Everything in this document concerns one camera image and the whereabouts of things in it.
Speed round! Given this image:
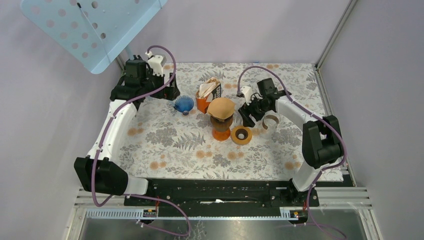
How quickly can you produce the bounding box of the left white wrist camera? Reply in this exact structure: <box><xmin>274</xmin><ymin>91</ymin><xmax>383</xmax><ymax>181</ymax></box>
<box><xmin>145</xmin><ymin>51</ymin><xmax>167</xmax><ymax>77</ymax></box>

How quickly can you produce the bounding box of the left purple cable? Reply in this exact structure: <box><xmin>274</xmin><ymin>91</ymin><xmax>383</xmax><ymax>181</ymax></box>
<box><xmin>90</xmin><ymin>45</ymin><xmax>192</xmax><ymax>238</ymax></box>

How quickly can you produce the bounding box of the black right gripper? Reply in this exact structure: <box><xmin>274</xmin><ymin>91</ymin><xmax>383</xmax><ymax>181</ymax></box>
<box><xmin>238</xmin><ymin>94</ymin><xmax>271</xmax><ymax>129</ymax></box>

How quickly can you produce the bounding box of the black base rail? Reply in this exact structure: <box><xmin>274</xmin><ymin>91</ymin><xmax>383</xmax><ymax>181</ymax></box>
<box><xmin>123</xmin><ymin>178</ymin><xmax>321</xmax><ymax>218</ymax></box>

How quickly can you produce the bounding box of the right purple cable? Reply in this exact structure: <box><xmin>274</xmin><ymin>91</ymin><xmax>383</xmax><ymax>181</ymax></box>
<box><xmin>236</xmin><ymin>65</ymin><xmax>348</xmax><ymax>240</ymax></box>

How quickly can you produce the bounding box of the orange glass carafe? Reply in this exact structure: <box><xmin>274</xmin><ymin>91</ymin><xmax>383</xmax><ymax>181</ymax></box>
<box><xmin>212</xmin><ymin>128</ymin><xmax>231</xmax><ymax>141</ymax></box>

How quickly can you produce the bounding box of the light blue music stand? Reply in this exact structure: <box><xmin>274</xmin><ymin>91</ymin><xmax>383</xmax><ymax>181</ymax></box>
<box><xmin>20</xmin><ymin>0</ymin><xmax>167</xmax><ymax>74</ymax></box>

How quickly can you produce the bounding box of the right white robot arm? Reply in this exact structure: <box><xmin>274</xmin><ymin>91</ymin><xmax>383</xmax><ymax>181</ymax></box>
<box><xmin>237</xmin><ymin>78</ymin><xmax>347</xmax><ymax>206</ymax></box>

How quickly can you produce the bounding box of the clear glass carafe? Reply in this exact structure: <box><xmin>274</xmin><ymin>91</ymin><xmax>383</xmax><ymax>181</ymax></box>
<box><xmin>261</xmin><ymin>114</ymin><xmax>280</xmax><ymax>133</ymax></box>

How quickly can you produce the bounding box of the light wooden dripper ring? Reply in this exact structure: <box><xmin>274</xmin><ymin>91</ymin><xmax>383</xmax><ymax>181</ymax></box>
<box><xmin>230</xmin><ymin>124</ymin><xmax>253</xmax><ymax>146</ymax></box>

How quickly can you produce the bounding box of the purple cable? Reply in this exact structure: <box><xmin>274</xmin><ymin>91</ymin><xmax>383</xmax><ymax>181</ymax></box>
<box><xmin>90</xmin><ymin>45</ymin><xmax>192</xmax><ymax>238</ymax></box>
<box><xmin>236</xmin><ymin>65</ymin><xmax>348</xmax><ymax>240</ymax></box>

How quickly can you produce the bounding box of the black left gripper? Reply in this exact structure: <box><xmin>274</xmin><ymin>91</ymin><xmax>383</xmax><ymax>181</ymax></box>
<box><xmin>140</xmin><ymin>68</ymin><xmax>179</xmax><ymax>100</ymax></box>

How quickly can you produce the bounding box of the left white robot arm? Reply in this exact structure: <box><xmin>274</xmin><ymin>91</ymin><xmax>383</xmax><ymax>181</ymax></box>
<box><xmin>74</xmin><ymin>55</ymin><xmax>180</xmax><ymax>206</ymax></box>

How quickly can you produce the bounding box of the blue dripper on left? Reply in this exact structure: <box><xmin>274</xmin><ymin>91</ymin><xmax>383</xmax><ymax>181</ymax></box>
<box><xmin>173</xmin><ymin>95</ymin><xmax>194</xmax><ymax>116</ymax></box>

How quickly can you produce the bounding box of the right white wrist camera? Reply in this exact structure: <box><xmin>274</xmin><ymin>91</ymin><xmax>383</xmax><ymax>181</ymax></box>
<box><xmin>236</xmin><ymin>86</ymin><xmax>254</xmax><ymax>106</ymax></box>

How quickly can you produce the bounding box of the floral tablecloth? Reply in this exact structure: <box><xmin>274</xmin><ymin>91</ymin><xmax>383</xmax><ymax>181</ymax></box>
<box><xmin>117</xmin><ymin>63</ymin><xmax>325</xmax><ymax>180</ymax></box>

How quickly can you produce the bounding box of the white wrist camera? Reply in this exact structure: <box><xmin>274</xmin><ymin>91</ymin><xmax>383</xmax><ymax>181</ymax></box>
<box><xmin>145</xmin><ymin>51</ymin><xmax>167</xmax><ymax>77</ymax></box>
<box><xmin>236</xmin><ymin>86</ymin><xmax>254</xmax><ymax>106</ymax></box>

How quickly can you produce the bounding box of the orange coffee filter box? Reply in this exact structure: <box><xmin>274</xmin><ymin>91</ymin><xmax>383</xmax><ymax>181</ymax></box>
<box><xmin>195</xmin><ymin>77</ymin><xmax>222</xmax><ymax>114</ymax></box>

